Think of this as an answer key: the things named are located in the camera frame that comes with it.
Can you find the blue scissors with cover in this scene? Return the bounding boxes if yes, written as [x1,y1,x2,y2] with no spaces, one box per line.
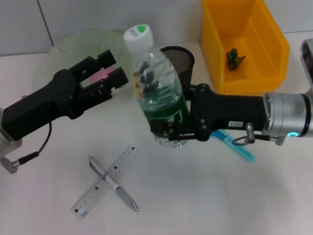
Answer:
[211,129,255,163]

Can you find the transparent plastic ruler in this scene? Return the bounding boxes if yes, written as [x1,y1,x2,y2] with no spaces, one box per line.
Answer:
[70,145,139,220]

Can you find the pink peach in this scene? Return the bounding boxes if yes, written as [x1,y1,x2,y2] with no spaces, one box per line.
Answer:
[89,67,115,85]

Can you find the black mesh pen holder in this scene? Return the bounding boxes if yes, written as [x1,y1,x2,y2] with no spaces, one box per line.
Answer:
[158,46,196,101]

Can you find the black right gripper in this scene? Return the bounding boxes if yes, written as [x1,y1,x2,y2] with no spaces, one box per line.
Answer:
[149,83,267,142]

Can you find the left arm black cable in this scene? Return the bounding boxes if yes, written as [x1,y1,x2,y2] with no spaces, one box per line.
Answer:
[0,121,53,175]

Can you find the clear bottle with green label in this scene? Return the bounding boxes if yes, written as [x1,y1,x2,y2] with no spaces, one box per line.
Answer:
[123,23,191,149]

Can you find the yellow plastic bin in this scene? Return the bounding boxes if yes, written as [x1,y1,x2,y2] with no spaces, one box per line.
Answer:
[201,0,291,95]

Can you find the grey white pen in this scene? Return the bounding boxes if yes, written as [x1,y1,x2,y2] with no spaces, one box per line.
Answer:
[87,153,140,212]

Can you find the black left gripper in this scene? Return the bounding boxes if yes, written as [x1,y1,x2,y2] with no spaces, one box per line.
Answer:
[3,49,130,141]

